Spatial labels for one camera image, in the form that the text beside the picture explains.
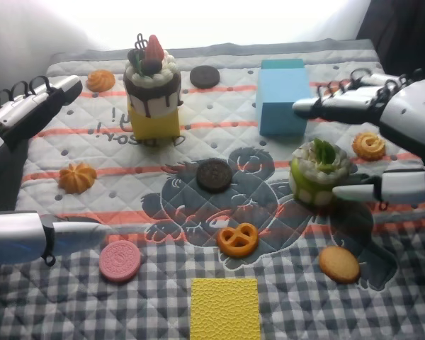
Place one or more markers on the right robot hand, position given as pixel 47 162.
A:
pixel 411 106

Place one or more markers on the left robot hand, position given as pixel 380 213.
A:
pixel 14 233

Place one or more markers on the green drip toy cake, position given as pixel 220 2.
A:
pixel 311 177

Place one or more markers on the chocolate drip toy cake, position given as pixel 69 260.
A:
pixel 152 95

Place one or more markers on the blue foam block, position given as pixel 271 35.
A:
pixel 281 106

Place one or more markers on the yellow foam cube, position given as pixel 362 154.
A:
pixel 225 311

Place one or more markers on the yellow spiral cookie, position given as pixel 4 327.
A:
pixel 368 150

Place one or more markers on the orange ridged star cookie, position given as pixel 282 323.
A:
pixel 77 178

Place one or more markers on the pink sandwich cookie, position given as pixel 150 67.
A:
pixel 120 261

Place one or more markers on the teal flat block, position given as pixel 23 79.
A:
pixel 281 64

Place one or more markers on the plain round tan cookie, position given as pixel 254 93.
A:
pixel 339 265

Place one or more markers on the orange rosette cookie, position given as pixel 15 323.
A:
pixel 100 80

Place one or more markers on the grey quilt with printed bear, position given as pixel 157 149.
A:
pixel 233 106

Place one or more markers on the dark chocolate sandwich cookie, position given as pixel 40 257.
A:
pixel 204 76
pixel 213 175

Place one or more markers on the orange pretzel cookie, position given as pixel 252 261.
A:
pixel 237 252

